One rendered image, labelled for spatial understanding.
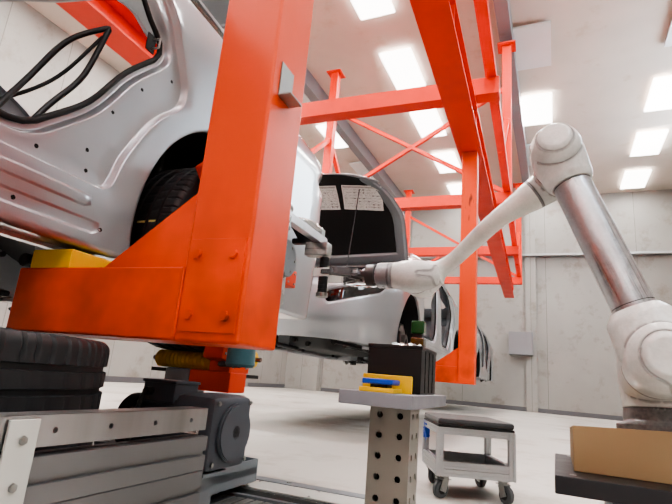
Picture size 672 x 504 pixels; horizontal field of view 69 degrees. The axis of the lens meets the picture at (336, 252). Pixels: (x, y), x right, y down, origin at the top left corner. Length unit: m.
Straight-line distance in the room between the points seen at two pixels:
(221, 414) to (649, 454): 1.02
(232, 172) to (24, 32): 10.07
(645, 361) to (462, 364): 3.89
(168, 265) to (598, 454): 1.12
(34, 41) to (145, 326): 10.17
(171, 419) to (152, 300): 0.28
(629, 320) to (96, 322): 1.23
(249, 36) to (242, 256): 0.55
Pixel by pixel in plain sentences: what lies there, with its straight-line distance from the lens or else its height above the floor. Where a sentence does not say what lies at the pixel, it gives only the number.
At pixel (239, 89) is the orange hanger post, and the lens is 1.23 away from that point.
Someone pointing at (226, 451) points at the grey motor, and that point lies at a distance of 1.31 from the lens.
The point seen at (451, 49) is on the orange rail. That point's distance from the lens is 4.18.
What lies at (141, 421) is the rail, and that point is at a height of 0.37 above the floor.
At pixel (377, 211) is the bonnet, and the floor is 2.15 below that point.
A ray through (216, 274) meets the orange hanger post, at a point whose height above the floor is 0.66.
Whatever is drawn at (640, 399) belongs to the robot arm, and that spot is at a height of 0.48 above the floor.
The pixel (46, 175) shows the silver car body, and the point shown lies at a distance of 1.36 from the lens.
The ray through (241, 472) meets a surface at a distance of 1.87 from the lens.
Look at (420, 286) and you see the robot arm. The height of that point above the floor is 0.79.
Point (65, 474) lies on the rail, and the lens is 0.87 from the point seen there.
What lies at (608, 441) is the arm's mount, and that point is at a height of 0.38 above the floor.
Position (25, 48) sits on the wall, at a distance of 11.00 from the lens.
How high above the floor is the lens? 0.47
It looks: 14 degrees up
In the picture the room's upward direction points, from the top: 5 degrees clockwise
